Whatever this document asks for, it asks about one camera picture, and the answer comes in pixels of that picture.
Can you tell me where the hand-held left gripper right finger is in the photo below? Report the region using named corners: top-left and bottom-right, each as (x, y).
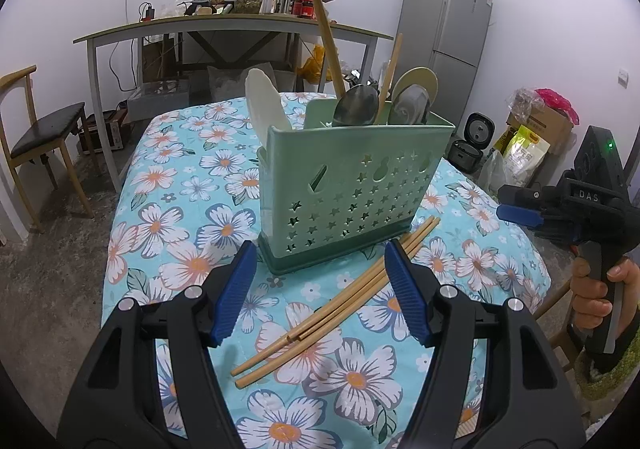
top-left (384, 239), bottom-right (587, 449)

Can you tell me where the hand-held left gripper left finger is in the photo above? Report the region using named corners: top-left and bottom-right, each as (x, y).
top-left (56, 240), bottom-right (258, 449)

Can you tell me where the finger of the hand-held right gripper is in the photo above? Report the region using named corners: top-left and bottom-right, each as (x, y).
top-left (533, 218), bottom-right (576, 246)
top-left (496, 184), bottom-right (563, 227)

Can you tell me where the pile of bamboo chopsticks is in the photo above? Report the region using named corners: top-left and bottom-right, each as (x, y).
top-left (230, 215), bottom-right (442, 390)

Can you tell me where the green utensil holder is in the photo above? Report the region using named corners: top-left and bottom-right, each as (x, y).
top-left (256, 96), bottom-right (457, 275)

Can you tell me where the cream round ladle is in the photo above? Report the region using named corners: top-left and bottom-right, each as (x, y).
top-left (391, 66), bottom-right (440, 122)

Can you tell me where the tan bamboo chopstick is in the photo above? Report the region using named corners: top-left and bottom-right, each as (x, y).
top-left (307, 0), bottom-right (347, 97)
top-left (376, 33), bottom-right (404, 126)

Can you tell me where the steel soup spoon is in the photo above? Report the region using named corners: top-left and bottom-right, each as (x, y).
top-left (332, 83), bottom-right (381, 127)

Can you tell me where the white rice paddle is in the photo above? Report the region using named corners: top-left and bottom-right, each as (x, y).
top-left (245, 68), bottom-right (293, 132)

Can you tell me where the person's right hand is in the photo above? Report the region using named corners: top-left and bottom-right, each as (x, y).
top-left (570, 256), bottom-right (640, 340)

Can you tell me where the white plastic bag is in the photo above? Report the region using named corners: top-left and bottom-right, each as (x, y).
top-left (477, 149), bottom-right (508, 192)

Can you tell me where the yellow rice bag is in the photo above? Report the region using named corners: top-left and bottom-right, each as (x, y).
top-left (492, 124), bottom-right (551, 187)

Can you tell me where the black rice cooker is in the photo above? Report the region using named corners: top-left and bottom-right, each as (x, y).
top-left (446, 113), bottom-right (497, 173)

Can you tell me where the floral covered table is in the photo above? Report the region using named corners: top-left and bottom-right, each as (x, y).
top-left (100, 91), bottom-right (553, 449)

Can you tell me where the cardboard box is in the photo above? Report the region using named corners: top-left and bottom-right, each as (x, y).
top-left (505, 104), bottom-right (575, 164)

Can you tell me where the clear plastic bag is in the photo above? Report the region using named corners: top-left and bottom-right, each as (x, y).
top-left (505, 88), bottom-right (543, 117)

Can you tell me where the pink plastic bag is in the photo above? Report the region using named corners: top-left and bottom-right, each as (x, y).
top-left (534, 88), bottom-right (581, 126)

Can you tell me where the grey refrigerator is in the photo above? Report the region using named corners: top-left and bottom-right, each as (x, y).
top-left (397, 0), bottom-right (496, 122)

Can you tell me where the small toaster oven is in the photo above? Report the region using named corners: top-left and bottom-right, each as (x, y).
top-left (80, 109), bottom-right (128, 154)

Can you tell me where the grey storage box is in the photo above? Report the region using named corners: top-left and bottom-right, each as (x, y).
top-left (126, 79), bottom-right (192, 117)

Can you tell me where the white sack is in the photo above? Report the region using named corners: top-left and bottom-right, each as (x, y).
top-left (207, 61), bottom-right (278, 104)

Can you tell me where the yellow plastic bag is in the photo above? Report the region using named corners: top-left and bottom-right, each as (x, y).
top-left (299, 45), bottom-right (333, 82)

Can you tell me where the brown cardboard sheet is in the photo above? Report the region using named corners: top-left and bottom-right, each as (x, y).
top-left (141, 34), bottom-right (181, 84)

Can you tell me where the black seat wooden chair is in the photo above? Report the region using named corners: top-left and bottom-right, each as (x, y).
top-left (0, 65), bottom-right (96, 234)

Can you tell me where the cluttered white desk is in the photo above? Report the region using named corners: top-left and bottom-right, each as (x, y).
top-left (73, 14), bottom-right (395, 192)

